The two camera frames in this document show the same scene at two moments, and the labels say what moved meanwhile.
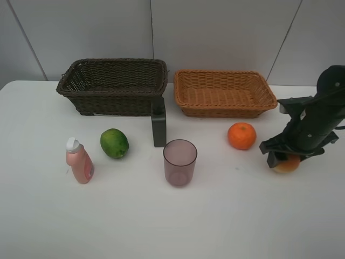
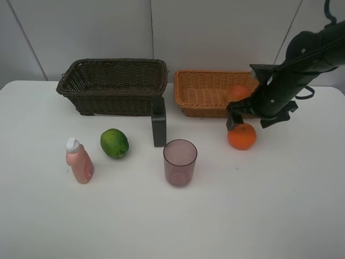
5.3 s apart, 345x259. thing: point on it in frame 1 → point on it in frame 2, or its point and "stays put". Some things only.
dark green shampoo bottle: [158, 119] stays put
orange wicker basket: [222, 94] stays put
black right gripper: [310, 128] → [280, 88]
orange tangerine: [241, 136] stays put
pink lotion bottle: [77, 157] stays put
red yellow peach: [288, 165] → [238, 93]
